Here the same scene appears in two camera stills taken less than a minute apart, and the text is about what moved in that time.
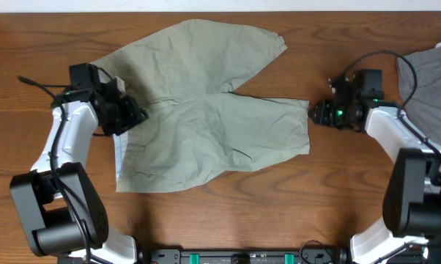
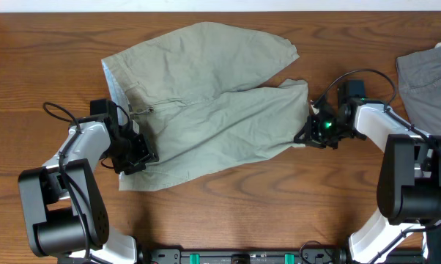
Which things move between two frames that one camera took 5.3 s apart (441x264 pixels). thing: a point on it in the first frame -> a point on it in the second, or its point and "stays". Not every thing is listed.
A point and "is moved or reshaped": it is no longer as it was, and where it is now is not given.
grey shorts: [431, 108] stays
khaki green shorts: [194, 128] is moved or reshaped
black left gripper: [134, 115] -> [145, 156]
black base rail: [244, 257] stays
